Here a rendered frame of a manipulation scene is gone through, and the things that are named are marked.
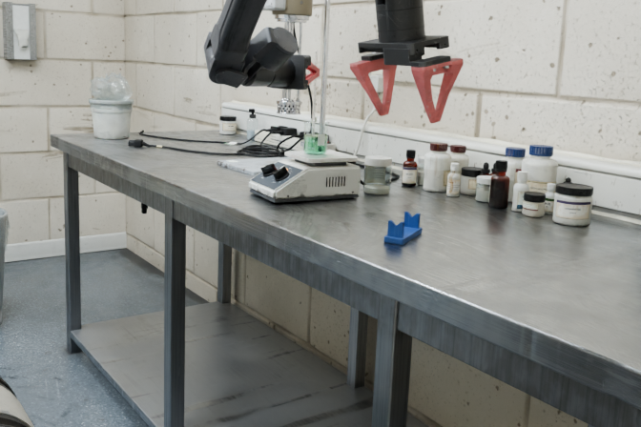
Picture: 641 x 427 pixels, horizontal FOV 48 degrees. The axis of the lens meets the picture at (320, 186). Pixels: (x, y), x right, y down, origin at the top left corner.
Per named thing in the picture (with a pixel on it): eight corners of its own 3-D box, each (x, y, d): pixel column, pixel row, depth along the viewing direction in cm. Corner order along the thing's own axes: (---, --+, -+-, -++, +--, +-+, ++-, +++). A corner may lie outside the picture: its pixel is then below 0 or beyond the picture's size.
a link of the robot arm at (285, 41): (204, 43, 133) (211, 81, 129) (239, 3, 126) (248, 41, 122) (258, 61, 141) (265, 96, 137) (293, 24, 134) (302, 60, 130)
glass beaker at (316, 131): (332, 156, 152) (334, 118, 150) (319, 159, 147) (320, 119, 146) (308, 153, 155) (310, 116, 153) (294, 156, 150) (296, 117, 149)
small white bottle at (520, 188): (507, 210, 147) (511, 171, 146) (518, 209, 149) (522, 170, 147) (520, 213, 144) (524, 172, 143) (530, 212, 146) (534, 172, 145)
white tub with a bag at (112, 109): (88, 139, 230) (87, 71, 226) (90, 134, 243) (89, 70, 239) (134, 140, 233) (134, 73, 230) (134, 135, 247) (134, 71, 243)
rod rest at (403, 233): (403, 245, 115) (403, 223, 115) (382, 242, 117) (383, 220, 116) (422, 233, 124) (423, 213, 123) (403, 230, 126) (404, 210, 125)
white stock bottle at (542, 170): (516, 203, 155) (522, 142, 152) (551, 205, 153) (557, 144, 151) (519, 210, 148) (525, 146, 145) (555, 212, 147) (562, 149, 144)
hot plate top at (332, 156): (308, 163, 145) (309, 158, 145) (282, 154, 155) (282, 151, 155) (360, 161, 151) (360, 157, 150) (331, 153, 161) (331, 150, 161)
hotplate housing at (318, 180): (274, 205, 142) (275, 164, 141) (247, 193, 153) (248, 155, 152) (369, 198, 153) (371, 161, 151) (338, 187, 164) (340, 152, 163)
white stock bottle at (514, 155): (493, 201, 156) (498, 148, 154) (498, 196, 161) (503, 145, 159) (524, 204, 153) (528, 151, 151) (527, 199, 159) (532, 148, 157)
